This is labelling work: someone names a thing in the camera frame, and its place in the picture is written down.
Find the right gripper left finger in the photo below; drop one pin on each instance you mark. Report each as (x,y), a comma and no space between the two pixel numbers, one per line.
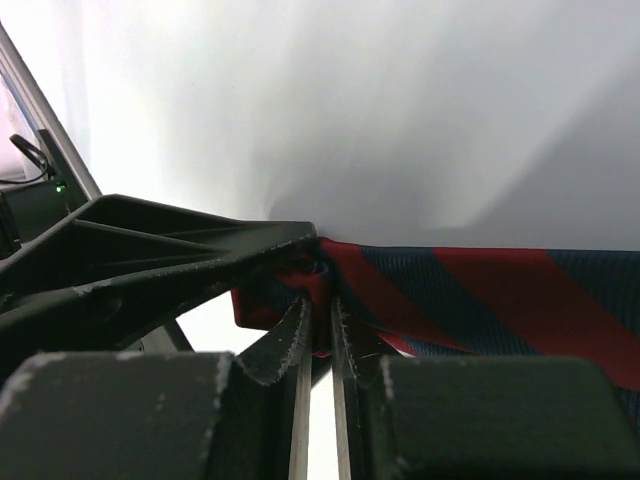
(132,415)

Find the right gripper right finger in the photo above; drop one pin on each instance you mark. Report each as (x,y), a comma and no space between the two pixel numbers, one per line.
(468,417)

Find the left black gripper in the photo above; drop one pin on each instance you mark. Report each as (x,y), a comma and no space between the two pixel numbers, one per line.
(59,292)

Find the red navy striped tie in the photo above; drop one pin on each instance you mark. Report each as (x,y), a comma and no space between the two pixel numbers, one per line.
(491,301)

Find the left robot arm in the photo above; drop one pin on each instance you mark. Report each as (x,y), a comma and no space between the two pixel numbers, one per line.
(29,210)

